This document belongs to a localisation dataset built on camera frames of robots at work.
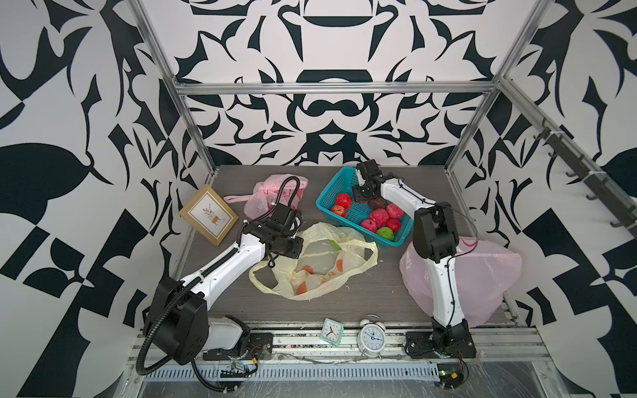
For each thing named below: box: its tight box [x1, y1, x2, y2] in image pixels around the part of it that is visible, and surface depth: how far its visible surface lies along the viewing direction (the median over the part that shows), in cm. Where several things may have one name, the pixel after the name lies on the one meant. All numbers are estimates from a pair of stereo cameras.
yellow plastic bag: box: [248, 222, 380, 301], surface depth 83 cm
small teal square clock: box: [320, 317, 345, 346], surface depth 77 cm
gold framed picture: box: [178, 184, 240, 247], surface depth 94 cm
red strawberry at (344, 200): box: [335, 192, 353, 212], surface depth 104 cm
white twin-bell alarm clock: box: [356, 312, 386, 360], surface depth 74 cm
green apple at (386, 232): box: [376, 226, 394, 242], surface depth 94 cm
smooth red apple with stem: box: [331, 204, 346, 219], surface depth 101 cm
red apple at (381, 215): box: [369, 208, 390, 229], surface depth 98 cm
